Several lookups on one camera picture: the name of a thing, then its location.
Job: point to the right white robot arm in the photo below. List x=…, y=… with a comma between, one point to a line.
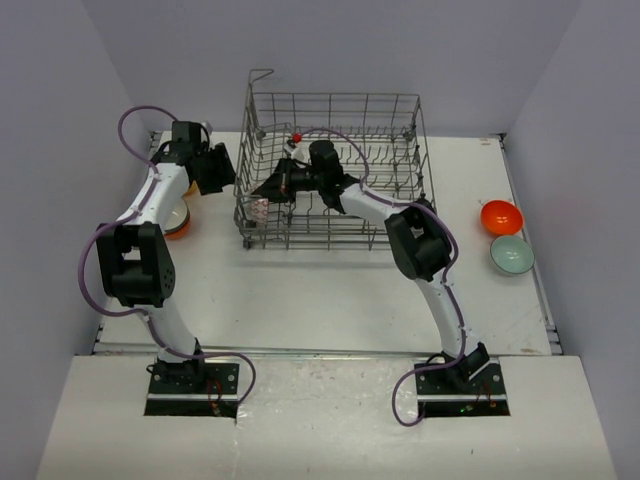
x=423, y=248

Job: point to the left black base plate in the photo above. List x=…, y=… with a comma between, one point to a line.
x=216, y=380

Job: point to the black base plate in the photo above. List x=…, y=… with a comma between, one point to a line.
x=216, y=380
x=485, y=380

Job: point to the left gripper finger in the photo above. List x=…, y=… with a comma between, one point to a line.
x=211, y=184
x=224, y=172

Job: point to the yellow bowl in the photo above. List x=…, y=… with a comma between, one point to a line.
x=193, y=188

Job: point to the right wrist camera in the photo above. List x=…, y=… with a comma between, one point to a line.
x=293, y=149

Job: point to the teal white bowl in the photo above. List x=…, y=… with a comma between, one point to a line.
x=179, y=214

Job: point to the grey wire dish rack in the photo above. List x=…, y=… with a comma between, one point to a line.
x=379, y=137

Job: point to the orange plastic bowl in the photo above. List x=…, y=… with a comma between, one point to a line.
x=501, y=217

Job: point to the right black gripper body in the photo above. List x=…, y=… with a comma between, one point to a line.
x=305, y=179

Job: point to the orange white bowl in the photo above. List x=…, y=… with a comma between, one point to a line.
x=179, y=232

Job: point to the pale green ceramic bowl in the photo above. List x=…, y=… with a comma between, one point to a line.
x=512, y=255

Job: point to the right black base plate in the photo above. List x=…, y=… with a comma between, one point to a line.
x=485, y=380

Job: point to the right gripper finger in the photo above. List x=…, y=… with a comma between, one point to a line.
x=276, y=195
x=280, y=176

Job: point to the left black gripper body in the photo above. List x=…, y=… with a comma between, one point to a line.
x=205, y=155

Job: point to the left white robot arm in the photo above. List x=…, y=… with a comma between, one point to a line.
x=134, y=259

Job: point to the red patterned white bowl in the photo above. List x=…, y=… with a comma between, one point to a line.
x=259, y=211

